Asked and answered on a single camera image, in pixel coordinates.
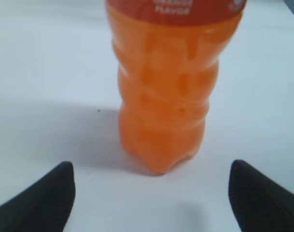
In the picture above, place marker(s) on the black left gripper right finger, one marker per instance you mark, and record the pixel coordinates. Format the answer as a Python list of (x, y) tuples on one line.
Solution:
[(258, 203)]

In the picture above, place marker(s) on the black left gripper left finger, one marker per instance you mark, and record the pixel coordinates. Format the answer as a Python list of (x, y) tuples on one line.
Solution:
[(45, 206)]

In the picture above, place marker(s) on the orange soda bottle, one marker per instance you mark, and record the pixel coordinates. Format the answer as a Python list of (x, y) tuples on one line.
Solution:
[(168, 61)]

